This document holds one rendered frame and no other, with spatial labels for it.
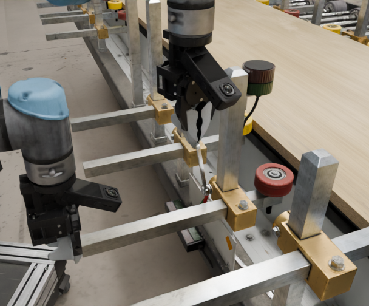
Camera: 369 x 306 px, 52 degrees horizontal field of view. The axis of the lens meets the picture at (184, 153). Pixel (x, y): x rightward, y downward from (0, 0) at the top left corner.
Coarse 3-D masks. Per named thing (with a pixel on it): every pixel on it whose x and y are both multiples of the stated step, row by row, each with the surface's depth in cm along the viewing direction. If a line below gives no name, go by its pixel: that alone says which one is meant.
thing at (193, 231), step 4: (176, 200) 105; (176, 204) 104; (180, 204) 104; (180, 208) 102; (188, 228) 96; (192, 228) 96; (192, 232) 95; (196, 232) 95; (192, 236) 94; (196, 236) 94; (196, 240) 93
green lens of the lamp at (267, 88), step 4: (248, 84) 70; (252, 84) 69; (256, 84) 69; (260, 84) 69; (264, 84) 69; (268, 84) 70; (272, 84) 71; (248, 88) 70; (252, 88) 70; (256, 88) 70; (260, 88) 69; (264, 88) 70; (268, 88) 70; (272, 88) 71; (248, 92) 71; (252, 92) 70; (256, 92) 70; (260, 92) 70; (264, 92) 70; (268, 92) 71
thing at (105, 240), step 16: (256, 192) 83; (192, 208) 79; (208, 208) 79; (224, 208) 79; (128, 224) 75; (144, 224) 75; (160, 224) 75; (176, 224) 76; (192, 224) 78; (96, 240) 71; (112, 240) 72; (128, 240) 74
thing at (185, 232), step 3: (168, 204) 104; (171, 204) 104; (168, 207) 103; (171, 207) 103; (174, 207) 103; (171, 210) 102; (174, 210) 102; (183, 231) 95; (186, 231) 95; (183, 234) 94; (186, 234) 94; (189, 234) 94; (186, 237) 93; (189, 237) 93; (186, 240) 93; (189, 240) 93; (192, 240) 93
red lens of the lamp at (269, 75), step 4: (244, 68) 69; (248, 72) 69; (252, 72) 68; (256, 72) 68; (260, 72) 68; (264, 72) 68; (268, 72) 68; (272, 72) 69; (248, 76) 69; (252, 76) 69; (256, 76) 68; (260, 76) 68; (264, 76) 68; (268, 76) 69; (272, 76) 69; (248, 80) 69; (252, 80) 69; (256, 80) 69; (260, 80) 69; (264, 80) 69; (268, 80) 69; (272, 80) 70
